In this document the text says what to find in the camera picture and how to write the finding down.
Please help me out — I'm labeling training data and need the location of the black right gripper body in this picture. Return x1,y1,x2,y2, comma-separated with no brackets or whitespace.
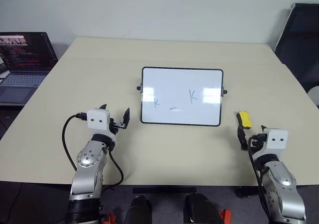
250,132,267,149

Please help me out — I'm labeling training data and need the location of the yellow eraser with black back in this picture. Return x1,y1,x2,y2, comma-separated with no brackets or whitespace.
236,111,253,130

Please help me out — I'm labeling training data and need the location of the small black-framed whiteboard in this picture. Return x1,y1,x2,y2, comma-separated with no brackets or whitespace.
136,66,228,127

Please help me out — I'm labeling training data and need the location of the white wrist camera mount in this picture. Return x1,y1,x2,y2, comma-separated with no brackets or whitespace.
86,108,111,136
263,127,290,156

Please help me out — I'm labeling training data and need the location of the glossy black rounded shape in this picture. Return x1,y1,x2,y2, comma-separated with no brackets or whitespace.
183,192,220,224
124,195,153,224

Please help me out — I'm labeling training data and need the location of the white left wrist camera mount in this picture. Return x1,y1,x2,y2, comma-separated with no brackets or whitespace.
86,108,111,136

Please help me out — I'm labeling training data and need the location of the grey open laptop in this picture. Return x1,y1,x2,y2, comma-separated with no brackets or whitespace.
0,31,59,106

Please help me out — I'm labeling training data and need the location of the black upright panel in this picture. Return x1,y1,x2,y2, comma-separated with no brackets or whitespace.
274,2,319,93

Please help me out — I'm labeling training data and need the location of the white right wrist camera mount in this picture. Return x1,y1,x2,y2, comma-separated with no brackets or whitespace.
263,127,290,156

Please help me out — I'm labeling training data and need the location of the black table foot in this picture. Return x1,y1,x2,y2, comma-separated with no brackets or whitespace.
236,186,253,199

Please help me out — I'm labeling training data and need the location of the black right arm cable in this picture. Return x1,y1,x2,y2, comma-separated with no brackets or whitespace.
247,135,271,220

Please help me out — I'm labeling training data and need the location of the white round object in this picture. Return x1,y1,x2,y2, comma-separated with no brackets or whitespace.
307,85,319,108

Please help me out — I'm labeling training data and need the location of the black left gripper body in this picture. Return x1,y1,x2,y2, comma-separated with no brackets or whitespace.
109,118,125,135

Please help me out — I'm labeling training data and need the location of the red orange clamp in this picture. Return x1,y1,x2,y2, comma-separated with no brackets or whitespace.
219,209,232,224
104,212,117,224

